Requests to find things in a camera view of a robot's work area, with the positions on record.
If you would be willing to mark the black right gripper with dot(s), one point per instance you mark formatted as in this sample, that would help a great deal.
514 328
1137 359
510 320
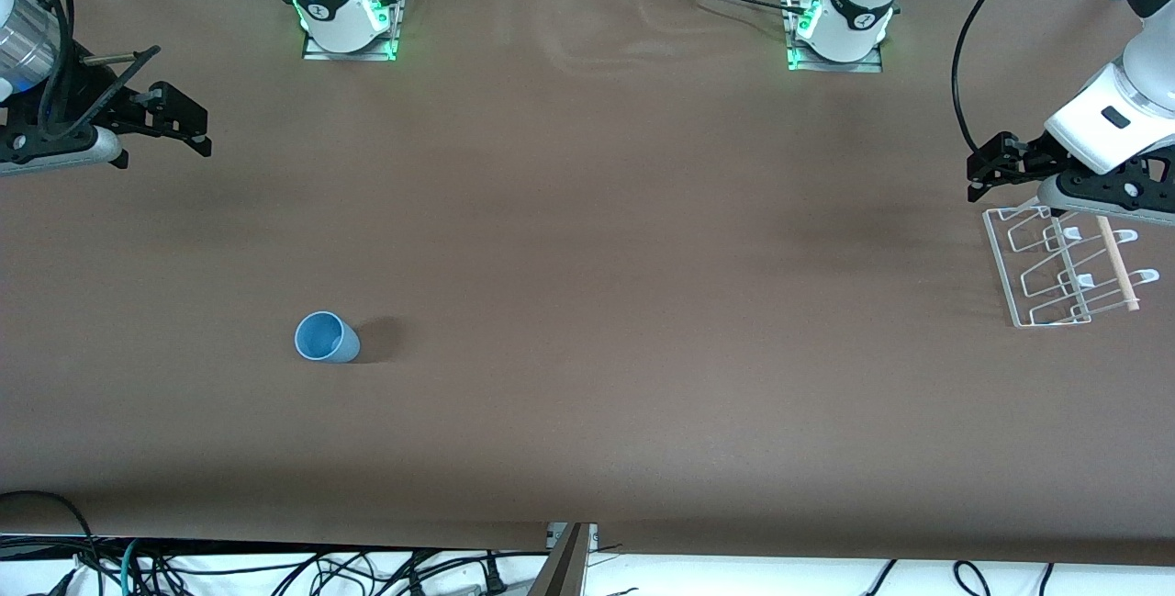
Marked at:
108 110

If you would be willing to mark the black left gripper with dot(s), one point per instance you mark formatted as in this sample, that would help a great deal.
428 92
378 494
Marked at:
1026 160

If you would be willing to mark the blue plastic cup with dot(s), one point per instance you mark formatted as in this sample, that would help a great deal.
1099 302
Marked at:
321 339

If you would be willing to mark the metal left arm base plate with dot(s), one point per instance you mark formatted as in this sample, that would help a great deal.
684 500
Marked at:
872 67

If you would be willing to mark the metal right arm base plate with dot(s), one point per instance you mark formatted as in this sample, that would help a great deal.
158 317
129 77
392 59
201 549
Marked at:
367 55

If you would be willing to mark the aluminium table post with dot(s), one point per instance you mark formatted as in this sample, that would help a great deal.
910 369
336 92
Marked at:
569 568

